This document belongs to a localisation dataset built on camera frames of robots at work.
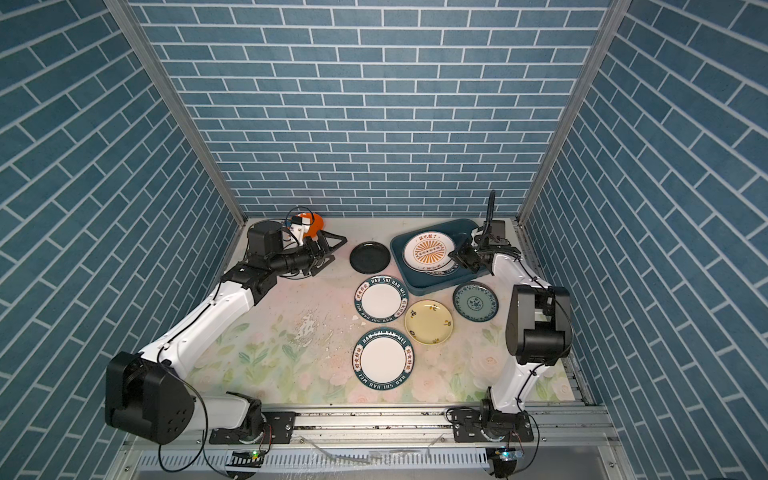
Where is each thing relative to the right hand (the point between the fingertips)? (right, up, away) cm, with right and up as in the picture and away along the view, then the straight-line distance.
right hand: (448, 249), depth 95 cm
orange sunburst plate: (-6, -1, +4) cm, 7 cm away
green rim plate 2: (+4, -7, +9) cm, 12 cm away
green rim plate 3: (-21, -31, -10) cm, 39 cm away
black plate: (-27, -3, +12) cm, 30 cm away
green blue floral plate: (+9, -17, +2) cm, 20 cm away
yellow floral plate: (-6, -24, 0) cm, 24 cm away
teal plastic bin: (-8, -11, -1) cm, 14 cm away
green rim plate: (-22, -17, +2) cm, 27 cm away
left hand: (-31, 0, -19) cm, 36 cm away
